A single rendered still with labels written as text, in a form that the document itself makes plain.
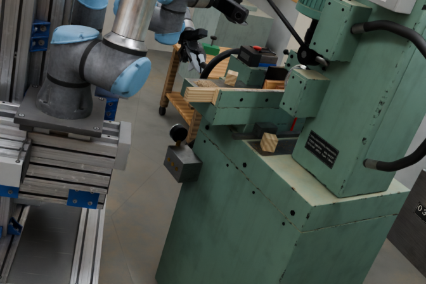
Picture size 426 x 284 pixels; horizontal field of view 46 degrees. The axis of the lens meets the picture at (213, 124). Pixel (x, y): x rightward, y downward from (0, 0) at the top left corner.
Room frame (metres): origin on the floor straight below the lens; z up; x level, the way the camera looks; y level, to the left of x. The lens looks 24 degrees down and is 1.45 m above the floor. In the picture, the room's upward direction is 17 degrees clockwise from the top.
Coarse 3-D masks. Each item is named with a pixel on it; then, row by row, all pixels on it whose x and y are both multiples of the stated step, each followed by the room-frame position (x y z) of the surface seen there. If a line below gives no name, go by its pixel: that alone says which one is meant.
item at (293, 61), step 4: (292, 52) 1.60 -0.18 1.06; (296, 52) 1.59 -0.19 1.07; (288, 56) 1.61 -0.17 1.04; (292, 56) 1.59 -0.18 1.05; (296, 56) 1.58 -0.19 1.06; (288, 60) 1.60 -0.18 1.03; (292, 60) 1.59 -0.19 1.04; (296, 60) 1.58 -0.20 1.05; (288, 64) 1.59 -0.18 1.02; (292, 64) 1.58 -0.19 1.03; (296, 64) 1.57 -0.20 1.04; (288, 68) 1.59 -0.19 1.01
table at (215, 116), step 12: (192, 84) 1.48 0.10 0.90; (216, 84) 1.54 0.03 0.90; (240, 84) 1.61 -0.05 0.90; (204, 108) 1.40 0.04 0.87; (216, 108) 1.35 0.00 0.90; (228, 108) 1.38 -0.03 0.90; (240, 108) 1.41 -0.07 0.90; (252, 108) 1.44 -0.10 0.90; (264, 108) 1.47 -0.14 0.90; (276, 108) 1.50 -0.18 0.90; (216, 120) 1.36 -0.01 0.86; (228, 120) 1.39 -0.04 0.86; (240, 120) 1.42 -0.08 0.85; (252, 120) 1.45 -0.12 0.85; (264, 120) 1.48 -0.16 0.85; (276, 120) 1.51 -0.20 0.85; (288, 120) 1.54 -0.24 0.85; (300, 120) 1.58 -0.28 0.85
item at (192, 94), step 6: (186, 90) 1.33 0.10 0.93; (192, 90) 1.33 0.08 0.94; (198, 90) 1.34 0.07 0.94; (204, 90) 1.35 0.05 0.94; (210, 90) 1.37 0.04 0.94; (186, 96) 1.33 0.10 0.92; (192, 96) 1.33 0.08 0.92; (198, 96) 1.35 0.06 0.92; (204, 96) 1.36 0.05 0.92; (210, 96) 1.37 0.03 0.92
